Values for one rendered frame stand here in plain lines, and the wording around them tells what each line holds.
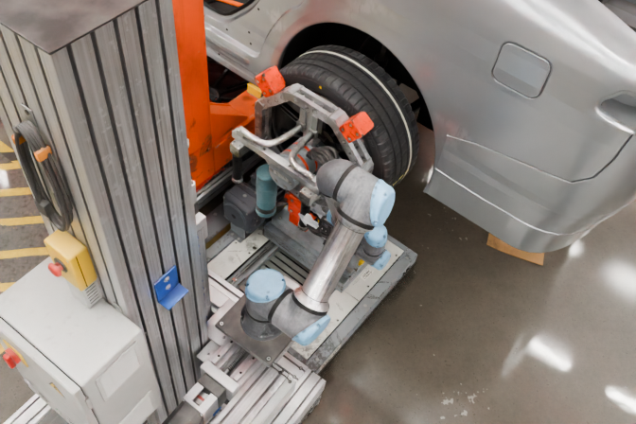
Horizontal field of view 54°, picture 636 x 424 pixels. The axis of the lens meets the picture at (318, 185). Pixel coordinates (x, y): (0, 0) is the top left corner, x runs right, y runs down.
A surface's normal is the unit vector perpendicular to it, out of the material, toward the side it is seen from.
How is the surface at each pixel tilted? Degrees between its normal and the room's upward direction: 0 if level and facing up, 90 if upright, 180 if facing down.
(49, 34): 0
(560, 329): 0
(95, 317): 0
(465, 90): 90
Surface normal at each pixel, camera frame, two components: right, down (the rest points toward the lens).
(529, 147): -0.62, 0.56
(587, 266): 0.08, -0.65
